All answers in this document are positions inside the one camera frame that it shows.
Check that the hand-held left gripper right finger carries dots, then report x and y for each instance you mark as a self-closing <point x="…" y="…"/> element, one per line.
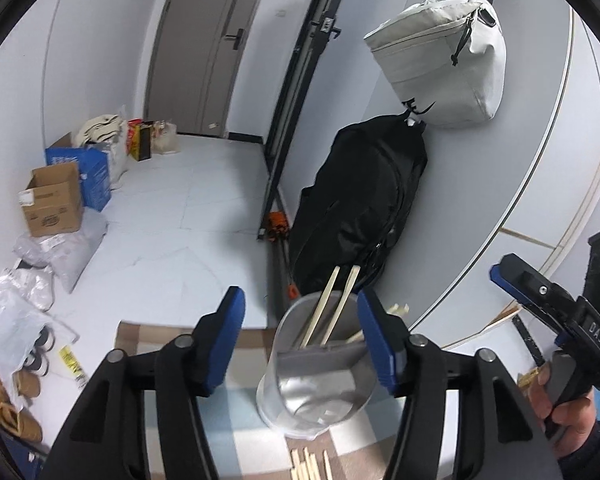
<point x="380" y="345"/>

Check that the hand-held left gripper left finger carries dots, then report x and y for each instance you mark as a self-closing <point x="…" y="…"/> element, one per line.
<point x="225" y="340"/>

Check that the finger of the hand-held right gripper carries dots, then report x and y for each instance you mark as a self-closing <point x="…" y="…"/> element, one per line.
<point x="502" y="280"/>
<point x="540" y="290"/>

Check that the wooden chopstick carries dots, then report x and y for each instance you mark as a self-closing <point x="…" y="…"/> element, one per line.
<point x="393" y="310"/>
<point x="405" y="309"/>
<point x="341" y="305"/>
<point x="322" y="305"/>

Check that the white grey utensil holder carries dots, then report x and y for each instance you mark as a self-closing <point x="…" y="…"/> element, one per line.
<point x="310" y="400"/>

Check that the pile of wooden chopsticks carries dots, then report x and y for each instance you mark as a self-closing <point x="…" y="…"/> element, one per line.
<point x="310" y="465"/>

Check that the person's right forearm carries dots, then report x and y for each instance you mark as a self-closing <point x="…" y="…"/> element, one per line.
<point x="595" y="452"/>

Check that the person's right hand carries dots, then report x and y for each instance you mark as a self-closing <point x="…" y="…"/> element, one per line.
<point x="575" y="420"/>

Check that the plaid tablecloth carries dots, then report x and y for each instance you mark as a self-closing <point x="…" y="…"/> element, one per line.
<point x="240" y="425"/>

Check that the orange black tool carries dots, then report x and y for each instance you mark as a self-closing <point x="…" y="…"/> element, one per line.
<point x="275" y="225"/>

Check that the black backpack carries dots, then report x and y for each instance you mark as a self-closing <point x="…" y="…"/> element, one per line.
<point x="360" y="200"/>

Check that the yellow label packet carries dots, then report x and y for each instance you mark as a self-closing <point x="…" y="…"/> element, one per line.
<point x="72" y="364"/>

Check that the white plastic bag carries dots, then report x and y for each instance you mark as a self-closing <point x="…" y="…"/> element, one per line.
<point x="70" y="250"/>

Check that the brown slipper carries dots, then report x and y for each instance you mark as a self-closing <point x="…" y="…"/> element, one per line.
<point x="15" y="417"/>
<point x="27" y="384"/>

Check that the clear bag of shoes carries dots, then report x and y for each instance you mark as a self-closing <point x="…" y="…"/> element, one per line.
<point x="20" y="340"/>

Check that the crumpled clear plastic bag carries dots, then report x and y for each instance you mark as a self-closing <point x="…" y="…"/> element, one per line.
<point x="25" y="290"/>

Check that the blue box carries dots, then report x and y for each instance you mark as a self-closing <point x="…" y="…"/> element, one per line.
<point x="95" y="175"/>

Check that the yellow black box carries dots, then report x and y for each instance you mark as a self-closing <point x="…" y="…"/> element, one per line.
<point x="142" y="142"/>

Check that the brown cardboard box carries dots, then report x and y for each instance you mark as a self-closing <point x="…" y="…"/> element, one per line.
<point x="52" y="205"/>

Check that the red snack packet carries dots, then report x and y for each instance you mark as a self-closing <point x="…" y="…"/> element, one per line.
<point x="132" y="132"/>

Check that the light grey bag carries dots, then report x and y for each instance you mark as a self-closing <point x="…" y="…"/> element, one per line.
<point x="440" y="60"/>

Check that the cream cloth bag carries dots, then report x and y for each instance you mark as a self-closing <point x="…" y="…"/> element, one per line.
<point x="97" y="129"/>

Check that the black tripod with orange clamps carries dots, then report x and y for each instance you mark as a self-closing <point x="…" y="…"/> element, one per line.
<point x="300" y="70"/>

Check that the grey door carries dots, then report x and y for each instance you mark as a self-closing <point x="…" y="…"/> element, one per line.
<point x="190" y="60"/>

